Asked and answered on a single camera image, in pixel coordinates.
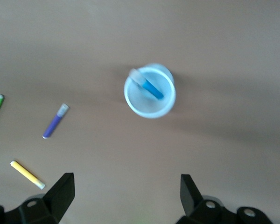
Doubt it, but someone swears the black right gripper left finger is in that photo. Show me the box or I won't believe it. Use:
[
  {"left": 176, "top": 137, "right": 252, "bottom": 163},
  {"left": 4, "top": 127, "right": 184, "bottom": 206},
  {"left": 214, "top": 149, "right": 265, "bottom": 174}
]
[{"left": 0, "top": 172, "right": 76, "bottom": 224}]

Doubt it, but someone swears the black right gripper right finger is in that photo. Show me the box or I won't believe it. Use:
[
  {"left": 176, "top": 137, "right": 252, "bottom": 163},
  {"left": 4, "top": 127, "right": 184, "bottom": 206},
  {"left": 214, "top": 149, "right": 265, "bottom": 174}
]
[{"left": 176, "top": 174, "right": 274, "bottom": 224}]

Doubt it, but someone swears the blue marker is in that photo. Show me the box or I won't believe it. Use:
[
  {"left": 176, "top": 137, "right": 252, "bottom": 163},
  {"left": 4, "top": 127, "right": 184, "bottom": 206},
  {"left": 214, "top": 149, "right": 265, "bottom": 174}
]
[{"left": 129, "top": 68, "right": 164, "bottom": 100}]

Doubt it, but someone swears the yellow marker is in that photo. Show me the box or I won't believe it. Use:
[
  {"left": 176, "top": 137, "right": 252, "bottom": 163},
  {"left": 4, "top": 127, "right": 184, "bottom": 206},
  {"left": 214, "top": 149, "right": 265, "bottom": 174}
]
[{"left": 10, "top": 160, "right": 46, "bottom": 190}]

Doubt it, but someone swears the purple marker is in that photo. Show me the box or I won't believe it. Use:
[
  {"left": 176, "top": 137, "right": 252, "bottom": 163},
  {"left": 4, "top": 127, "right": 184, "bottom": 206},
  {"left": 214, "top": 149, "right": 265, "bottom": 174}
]
[{"left": 42, "top": 103, "right": 70, "bottom": 140}]

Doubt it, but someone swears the light blue plastic cup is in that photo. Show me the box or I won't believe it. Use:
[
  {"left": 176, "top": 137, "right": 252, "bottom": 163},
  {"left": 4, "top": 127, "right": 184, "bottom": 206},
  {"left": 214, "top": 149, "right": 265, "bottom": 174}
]
[{"left": 123, "top": 63, "right": 177, "bottom": 119}]

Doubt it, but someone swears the brown table cover sheet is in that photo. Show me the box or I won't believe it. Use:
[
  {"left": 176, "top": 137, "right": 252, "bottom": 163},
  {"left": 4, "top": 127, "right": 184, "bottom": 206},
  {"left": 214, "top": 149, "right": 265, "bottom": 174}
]
[{"left": 0, "top": 0, "right": 280, "bottom": 224}]

